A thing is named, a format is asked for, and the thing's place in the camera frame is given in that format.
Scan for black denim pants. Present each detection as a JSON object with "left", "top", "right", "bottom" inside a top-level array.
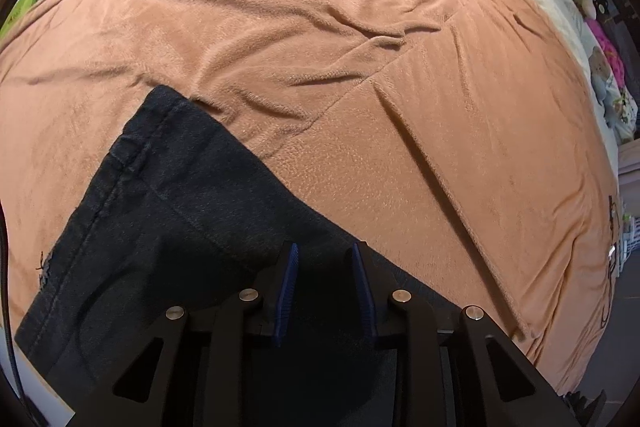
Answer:
[{"left": 14, "top": 84, "right": 522, "bottom": 427}]

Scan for brown bed blanket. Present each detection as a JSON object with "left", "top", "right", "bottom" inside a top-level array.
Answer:
[{"left": 1, "top": 0, "right": 617, "bottom": 393}]

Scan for grey blue plush toy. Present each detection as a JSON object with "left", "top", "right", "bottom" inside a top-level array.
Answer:
[{"left": 589, "top": 46, "right": 618, "bottom": 128}]

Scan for pink garment on bed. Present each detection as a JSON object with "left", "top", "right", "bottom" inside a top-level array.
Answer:
[{"left": 586, "top": 18, "right": 625, "bottom": 89}]

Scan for black cable on bed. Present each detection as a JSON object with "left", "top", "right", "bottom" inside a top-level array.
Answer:
[{"left": 598, "top": 193, "right": 622, "bottom": 327}]

